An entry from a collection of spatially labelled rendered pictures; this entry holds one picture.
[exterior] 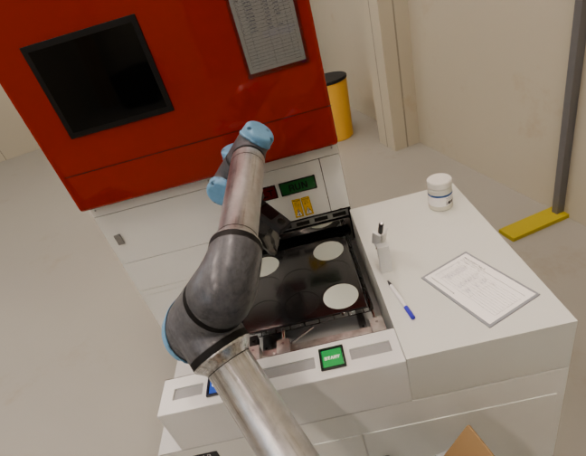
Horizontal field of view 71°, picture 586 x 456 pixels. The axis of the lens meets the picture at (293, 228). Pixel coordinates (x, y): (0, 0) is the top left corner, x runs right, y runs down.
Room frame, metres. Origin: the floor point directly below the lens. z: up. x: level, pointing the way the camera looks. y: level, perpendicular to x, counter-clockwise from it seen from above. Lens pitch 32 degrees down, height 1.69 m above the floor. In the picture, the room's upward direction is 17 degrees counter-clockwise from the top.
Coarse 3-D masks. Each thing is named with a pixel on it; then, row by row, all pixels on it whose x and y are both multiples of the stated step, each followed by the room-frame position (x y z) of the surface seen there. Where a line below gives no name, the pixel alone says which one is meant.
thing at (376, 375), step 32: (288, 352) 0.65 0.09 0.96; (320, 352) 0.63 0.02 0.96; (352, 352) 0.60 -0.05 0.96; (384, 352) 0.58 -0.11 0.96; (192, 384) 0.65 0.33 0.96; (288, 384) 0.57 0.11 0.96; (320, 384) 0.56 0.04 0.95; (352, 384) 0.55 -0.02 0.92; (384, 384) 0.54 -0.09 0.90; (160, 416) 0.59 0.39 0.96; (192, 416) 0.58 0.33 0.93; (224, 416) 0.58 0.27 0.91; (320, 416) 0.56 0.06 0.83
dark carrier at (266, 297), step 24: (336, 240) 1.11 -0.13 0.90; (288, 264) 1.05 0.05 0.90; (312, 264) 1.02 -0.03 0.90; (336, 264) 0.98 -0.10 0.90; (264, 288) 0.98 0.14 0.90; (288, 288) 0.94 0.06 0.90; (312, 288) 0.91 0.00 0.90; (360, 288) 0.85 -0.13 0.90; (264, 312) 0.87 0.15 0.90; (288, 312) 0.84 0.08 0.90; (312, 312) 0.82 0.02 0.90; (336, 312) 0.79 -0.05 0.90
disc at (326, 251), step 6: (318, 246) 1.10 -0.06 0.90; (324, 246) 1.09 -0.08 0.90; (330, 246) 1.08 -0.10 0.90; (336, 246) 1.07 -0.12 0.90; (342, 246) 1.06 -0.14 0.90; (318, 252) 1.07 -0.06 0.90; (324, 252) 1.06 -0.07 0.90; (330, 252) 1.05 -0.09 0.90; (336, 252) 1.04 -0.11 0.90; (318, 258) 1.04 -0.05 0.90; (324, 258) 1.03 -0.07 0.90; (330, 258) 1.02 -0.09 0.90
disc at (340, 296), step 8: (336, 288) 0.88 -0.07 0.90; (344, 288) 0.87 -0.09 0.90; (352, 288) 0.86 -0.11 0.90; (328, 296) 0.86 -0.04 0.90; (336, 296) 0.85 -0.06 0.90; (344, 296) 0.84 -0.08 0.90; (352, 296) 0.83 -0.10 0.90; (328, 304) 0.83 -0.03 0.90; (336, 304) 0.82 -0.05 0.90; (344, 304) 0.81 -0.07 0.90; (352, 304) 0.80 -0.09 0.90
